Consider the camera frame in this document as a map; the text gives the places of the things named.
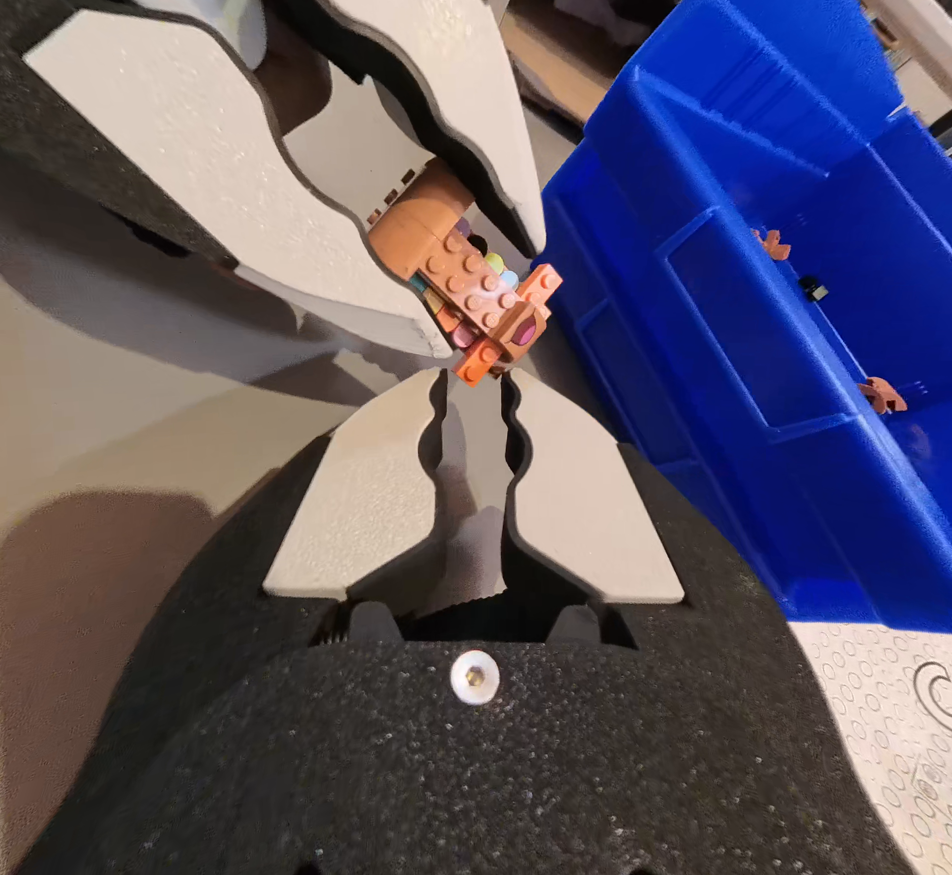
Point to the blue plastic bin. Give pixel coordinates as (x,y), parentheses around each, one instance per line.
(706,183)

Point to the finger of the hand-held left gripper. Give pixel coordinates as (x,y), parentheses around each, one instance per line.
(416,12)
(186,131)

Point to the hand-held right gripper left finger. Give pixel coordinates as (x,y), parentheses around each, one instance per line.
(357,510)

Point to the brown toy brick taco model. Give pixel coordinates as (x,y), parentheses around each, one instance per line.
(461,280)

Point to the pile of loose toy bricks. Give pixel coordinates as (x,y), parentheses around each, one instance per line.
(881,395)

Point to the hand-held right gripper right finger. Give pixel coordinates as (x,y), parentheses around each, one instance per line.
(587,518)

